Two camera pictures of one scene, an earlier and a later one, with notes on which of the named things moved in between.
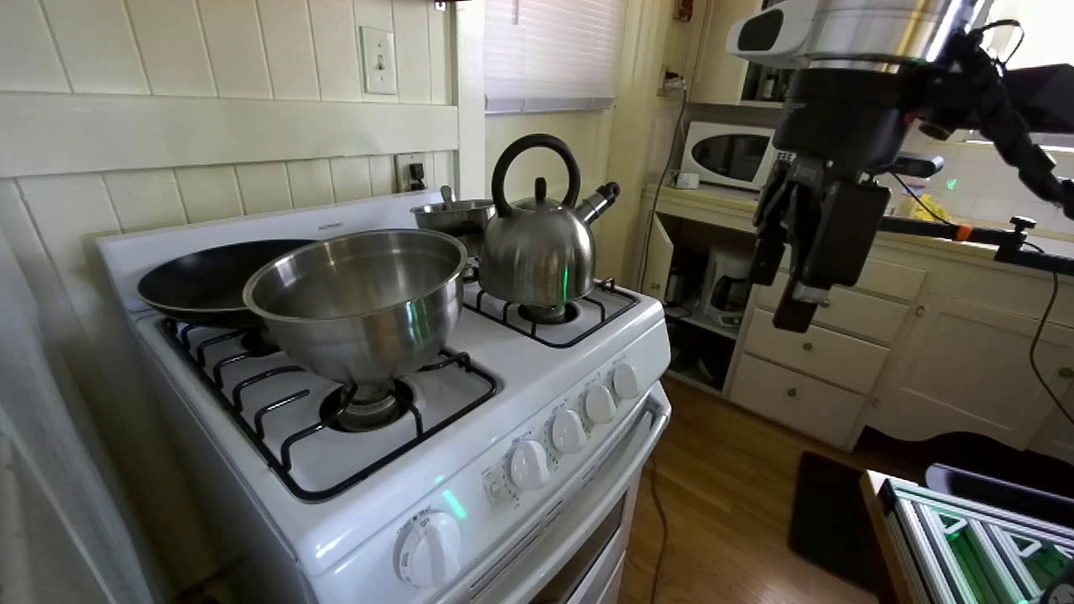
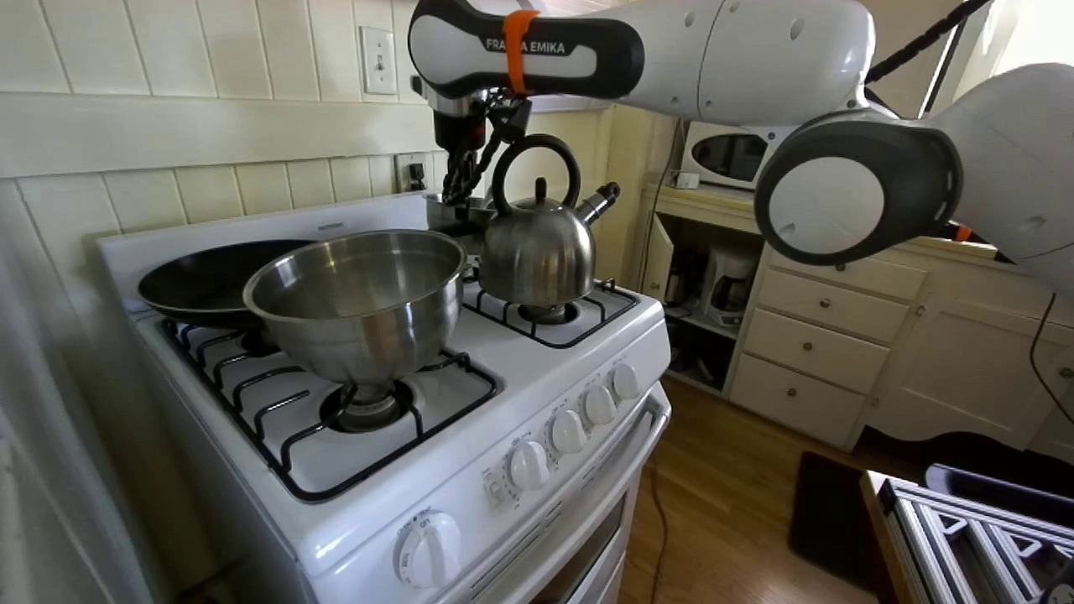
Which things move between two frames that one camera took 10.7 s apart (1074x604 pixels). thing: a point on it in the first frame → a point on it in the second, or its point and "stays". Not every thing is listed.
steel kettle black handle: [540, 253] stays
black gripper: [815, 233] → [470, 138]
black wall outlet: [419, 169] stays
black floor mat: [832, 519] stays
